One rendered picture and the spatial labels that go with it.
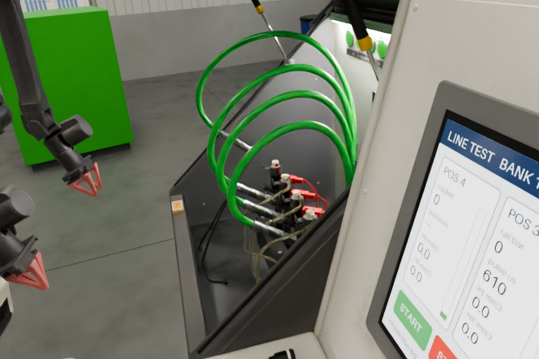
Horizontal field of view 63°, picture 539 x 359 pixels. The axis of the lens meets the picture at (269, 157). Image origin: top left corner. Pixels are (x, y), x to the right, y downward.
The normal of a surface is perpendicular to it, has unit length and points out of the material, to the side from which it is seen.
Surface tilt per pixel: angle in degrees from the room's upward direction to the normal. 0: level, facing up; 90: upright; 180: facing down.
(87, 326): 0
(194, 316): 0
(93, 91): 90
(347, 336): 76
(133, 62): 90
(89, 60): 90
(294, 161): 90
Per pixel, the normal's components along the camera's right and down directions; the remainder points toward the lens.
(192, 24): 0.36, 0.36
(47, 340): -0.06, -0.91
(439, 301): -0.95, -0.07
